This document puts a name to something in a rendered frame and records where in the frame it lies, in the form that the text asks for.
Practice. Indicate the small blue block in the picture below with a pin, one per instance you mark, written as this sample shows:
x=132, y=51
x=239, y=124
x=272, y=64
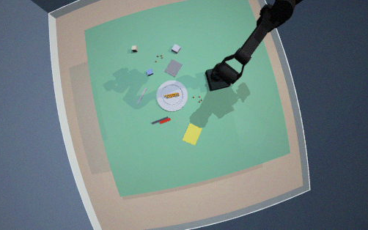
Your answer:
x=149, y=72

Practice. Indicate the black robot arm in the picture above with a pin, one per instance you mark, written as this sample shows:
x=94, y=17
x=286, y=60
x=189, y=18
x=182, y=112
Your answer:
x=271, y=17

